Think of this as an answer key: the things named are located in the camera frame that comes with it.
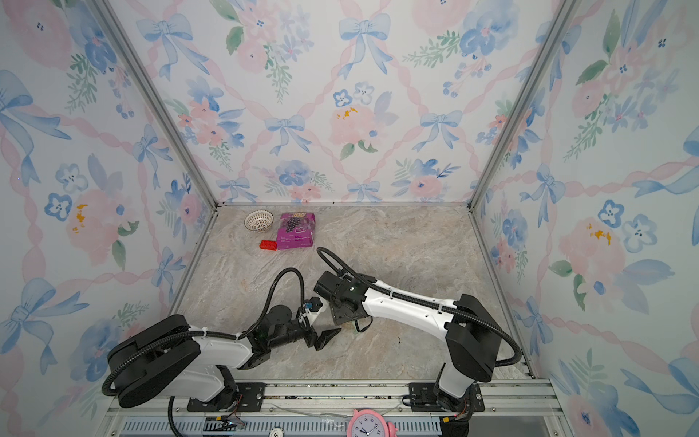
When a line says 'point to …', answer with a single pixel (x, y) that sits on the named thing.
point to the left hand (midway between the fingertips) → (334, 317)
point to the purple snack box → (296, 230)
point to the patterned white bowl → (258, 219)
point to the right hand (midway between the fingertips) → (349, 310)
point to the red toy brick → (268, 245)
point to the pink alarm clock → (369, 423)
